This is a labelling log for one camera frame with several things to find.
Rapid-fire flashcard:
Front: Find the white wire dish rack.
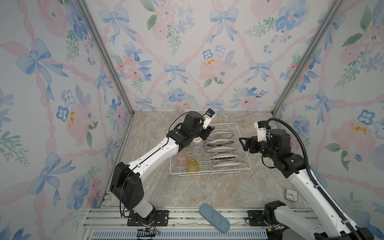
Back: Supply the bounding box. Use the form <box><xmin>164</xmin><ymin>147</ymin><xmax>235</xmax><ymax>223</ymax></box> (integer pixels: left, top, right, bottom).
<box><xmin>170</xmin><ymin>123</ymin><xmax>252</xmax><ymax>176</ymax></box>

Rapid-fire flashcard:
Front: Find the pink plastic cup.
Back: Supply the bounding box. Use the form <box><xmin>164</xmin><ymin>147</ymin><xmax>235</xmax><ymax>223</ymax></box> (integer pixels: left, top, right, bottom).
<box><xmin>175</xmin><ymin>150</ymin><xmax>189</xmax><ymax>168</ymax></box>

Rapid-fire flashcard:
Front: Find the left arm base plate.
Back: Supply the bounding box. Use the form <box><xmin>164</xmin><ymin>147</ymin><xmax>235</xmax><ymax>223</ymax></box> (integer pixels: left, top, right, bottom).
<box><xmin>127</xmin><ymin>210</ymin><xmax>170</xmax><ymax>227</ymax></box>

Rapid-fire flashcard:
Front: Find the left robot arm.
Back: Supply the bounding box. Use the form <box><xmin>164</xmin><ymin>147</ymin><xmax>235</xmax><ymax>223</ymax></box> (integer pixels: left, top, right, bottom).
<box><xmin>110</xmin><ymin>109</ymin><xmax>216</xmax><ymax>221</ymax></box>

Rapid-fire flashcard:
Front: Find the aluminium front rail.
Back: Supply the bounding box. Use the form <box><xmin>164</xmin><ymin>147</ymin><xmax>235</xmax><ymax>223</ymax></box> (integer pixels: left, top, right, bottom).
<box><xmin>78</xmin><ymin>206</ymin><xmax>301</xmax><ymax>240</ymax></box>

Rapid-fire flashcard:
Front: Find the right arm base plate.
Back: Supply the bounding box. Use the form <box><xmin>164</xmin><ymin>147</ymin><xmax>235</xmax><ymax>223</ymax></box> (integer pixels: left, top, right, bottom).
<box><xmin>246</xmin><ymin>210</ymin><xmax>268</xmax><ymax>227</ymax></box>

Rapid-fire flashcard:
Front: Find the clear glass cup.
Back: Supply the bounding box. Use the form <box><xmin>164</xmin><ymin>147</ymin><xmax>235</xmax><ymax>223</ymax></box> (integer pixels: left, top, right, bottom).
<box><xmin>192</xmin><ymin>142</ymin><xmax>204</xmax><ymax>161</ymax></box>

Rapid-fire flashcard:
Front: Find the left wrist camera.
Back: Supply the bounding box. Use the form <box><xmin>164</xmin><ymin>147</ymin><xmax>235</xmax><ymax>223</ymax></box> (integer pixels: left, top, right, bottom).
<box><xmin>203</xmin><ymin>108</ymin><xmax>216</xmax><ymax>129</ymax></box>

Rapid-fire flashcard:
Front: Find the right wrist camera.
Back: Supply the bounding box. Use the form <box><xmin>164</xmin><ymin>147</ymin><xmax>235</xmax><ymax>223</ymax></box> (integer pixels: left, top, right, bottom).
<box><xmin>254</xmin><ymin>121</ymin><xmax>271</xmax><ymax>142</ymax></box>

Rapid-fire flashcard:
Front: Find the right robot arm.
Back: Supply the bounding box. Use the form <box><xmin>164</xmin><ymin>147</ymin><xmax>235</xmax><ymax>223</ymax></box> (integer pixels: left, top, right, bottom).
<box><xmin>239</xmin><ymin>129</ymin><xmax>374</xmax><ymax>240</ymax></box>

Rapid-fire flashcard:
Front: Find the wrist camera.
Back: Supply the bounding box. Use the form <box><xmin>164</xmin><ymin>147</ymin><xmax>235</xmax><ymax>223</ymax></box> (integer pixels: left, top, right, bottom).
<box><xmin>254</xmin><ymin>121</ymin><xmax>271</xmax><ymax>142</ymax></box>
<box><xmin>203</xmin><ymin>108</ymin><xmax>216</xmax><ymax>129</ymax></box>

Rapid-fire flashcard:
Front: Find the yellow plastic cup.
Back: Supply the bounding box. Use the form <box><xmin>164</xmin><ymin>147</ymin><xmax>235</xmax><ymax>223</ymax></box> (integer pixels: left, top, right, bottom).
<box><xmin>187</xmin><ymin>159</ymin><xmax>200</xmax><ymax>173</ymax></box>

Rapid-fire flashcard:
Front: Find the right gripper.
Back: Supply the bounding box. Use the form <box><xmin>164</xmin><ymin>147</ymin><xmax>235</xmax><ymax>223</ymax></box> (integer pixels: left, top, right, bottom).
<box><xmin>239</xmin><ymin>135</ymin><xmax>278</xmax><ymax>162</ymax></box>

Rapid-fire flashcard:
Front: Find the orange sunburst plate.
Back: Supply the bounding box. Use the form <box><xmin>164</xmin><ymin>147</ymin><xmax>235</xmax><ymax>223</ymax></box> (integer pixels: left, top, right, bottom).
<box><xmin>208</xmin><ymin>146</ymin><xmax>237</xmax><ymax>154</ymax></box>

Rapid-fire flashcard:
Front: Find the green red banded plate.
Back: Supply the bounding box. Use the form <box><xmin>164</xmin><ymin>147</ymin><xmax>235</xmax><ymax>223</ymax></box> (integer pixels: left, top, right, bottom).
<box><xmin>210</xmin><ymin>154</ymin><xmax>240</xmax><ymax>161</ymax></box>

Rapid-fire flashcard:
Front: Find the striped ceramic bowl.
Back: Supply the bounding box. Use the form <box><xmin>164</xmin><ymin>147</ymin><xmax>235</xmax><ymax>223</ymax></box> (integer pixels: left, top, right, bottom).
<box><xmin>193</xmin><ymin>137</ymin><xmax>204</xmax><ymax>144</ymax></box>

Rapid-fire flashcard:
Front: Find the plain white plate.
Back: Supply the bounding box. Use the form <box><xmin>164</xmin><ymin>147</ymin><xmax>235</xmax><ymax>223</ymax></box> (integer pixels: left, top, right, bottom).
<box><xmin>212</xmin><ymin>162</ymin><xmax>243</xmax><ymax>168</ymax></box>

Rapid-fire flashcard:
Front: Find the green red rimmed plate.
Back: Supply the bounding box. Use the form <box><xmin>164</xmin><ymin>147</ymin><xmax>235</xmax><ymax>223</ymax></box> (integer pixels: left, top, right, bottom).
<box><xmin>206</xmin><ymin>139</ymin><xmax>235</xmax><ymax>147</ymax></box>

